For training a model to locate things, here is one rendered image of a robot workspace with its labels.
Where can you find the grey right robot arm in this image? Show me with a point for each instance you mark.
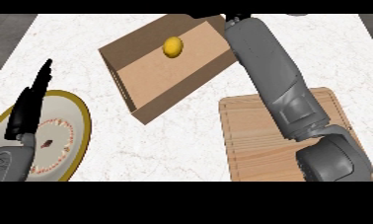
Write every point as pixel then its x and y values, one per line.
pixel 279 76

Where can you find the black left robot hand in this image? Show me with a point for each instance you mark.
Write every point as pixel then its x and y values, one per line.
pixel 30 103

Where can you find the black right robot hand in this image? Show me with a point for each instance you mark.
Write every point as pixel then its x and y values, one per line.
pixel 223 15

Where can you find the yellow lemon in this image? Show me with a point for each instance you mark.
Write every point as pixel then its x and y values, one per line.
pixel 173 46

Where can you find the brown cardboard box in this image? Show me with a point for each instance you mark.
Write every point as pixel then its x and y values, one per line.
pixel 159 73

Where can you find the white plate with gold rim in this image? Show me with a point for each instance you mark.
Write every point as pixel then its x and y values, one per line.
pixel 61 116

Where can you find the wooden cutting board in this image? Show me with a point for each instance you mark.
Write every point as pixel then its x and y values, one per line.
pixel 252 142

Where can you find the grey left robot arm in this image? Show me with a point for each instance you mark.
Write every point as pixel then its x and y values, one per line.
pixel 16 160

